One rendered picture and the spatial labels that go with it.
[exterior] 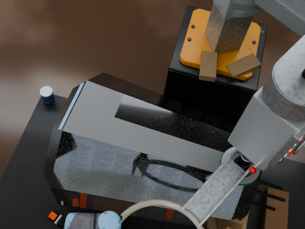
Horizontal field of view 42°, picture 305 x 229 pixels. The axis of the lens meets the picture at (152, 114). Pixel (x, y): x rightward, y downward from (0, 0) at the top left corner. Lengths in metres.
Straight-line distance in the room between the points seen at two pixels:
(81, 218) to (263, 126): 0.81
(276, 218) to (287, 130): 1.51
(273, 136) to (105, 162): 0.98
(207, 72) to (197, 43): 0.27
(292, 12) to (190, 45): 0.80
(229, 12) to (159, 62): 1.35
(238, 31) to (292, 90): 1.19
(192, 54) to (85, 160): 1.00
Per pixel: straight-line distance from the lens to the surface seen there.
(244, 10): 2.34
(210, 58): 2.58
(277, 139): 1.65
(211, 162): 2.17
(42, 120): 3.24
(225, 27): 2.48
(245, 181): 2.15
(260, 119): 1.62
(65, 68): 3.50
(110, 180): 2.24
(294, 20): 2.18
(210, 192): 1.99
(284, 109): 1.45
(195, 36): 2.74
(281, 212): 3.03
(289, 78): 1.45
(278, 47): 3.93
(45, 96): 3.20
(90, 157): 2.22
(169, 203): 1.95
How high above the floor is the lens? 2.83
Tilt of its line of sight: 61 degrees down
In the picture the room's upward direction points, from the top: 9 degrees clockwise
